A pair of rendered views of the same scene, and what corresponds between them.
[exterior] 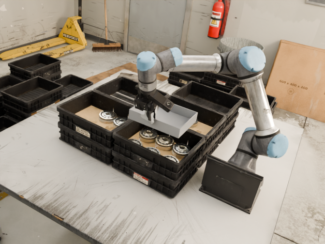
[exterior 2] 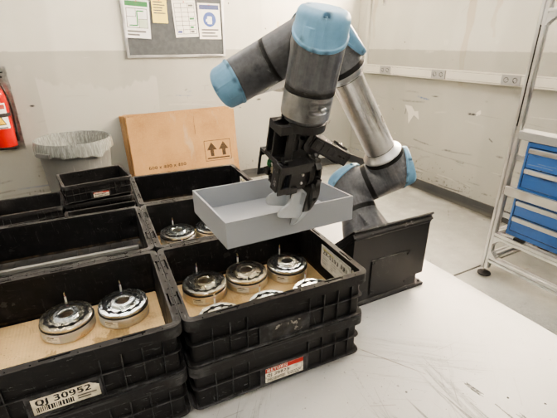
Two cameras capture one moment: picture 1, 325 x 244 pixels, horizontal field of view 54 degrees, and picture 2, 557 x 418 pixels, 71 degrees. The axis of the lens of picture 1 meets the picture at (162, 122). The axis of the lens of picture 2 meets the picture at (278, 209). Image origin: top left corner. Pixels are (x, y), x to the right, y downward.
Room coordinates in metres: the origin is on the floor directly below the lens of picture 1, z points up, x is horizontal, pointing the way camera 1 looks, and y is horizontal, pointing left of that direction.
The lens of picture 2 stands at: (0.87, 0.59, 1.38)
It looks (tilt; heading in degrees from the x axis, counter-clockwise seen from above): 23 degrees down; 307
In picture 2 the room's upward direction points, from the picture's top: straight up
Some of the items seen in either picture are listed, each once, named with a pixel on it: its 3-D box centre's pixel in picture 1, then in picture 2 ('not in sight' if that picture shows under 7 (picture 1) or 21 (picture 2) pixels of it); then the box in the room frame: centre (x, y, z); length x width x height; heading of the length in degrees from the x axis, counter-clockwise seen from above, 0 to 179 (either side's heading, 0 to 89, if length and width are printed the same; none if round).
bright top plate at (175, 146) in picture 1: (182, 148); (287, 262); (1.38, -0.12, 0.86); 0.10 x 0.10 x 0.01
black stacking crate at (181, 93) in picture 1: (206, 104); (194, 197); (1.91, -0.27, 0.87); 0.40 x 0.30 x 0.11; 62
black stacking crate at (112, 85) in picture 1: (131, 100); (69, 260); (1.83, 0.22, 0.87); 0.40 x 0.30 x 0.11; 62
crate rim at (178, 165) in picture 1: (159, 137); (257, 264); (1.38, 0.00, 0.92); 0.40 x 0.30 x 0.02; 62
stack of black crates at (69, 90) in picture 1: (68, 100); not in sight; (2.68, 0.93, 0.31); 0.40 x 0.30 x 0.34; 156
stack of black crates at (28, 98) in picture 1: (35, 111); not in sight; (2.31, 1.09, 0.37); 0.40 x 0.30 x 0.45; 156
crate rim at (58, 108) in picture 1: (100, 110); (60, 311); (1.56, 0.36, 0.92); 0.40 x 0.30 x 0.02; 62
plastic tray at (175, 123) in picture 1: (163, 115); (270, 204); (1.34, 0.00, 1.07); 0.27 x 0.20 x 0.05; 65
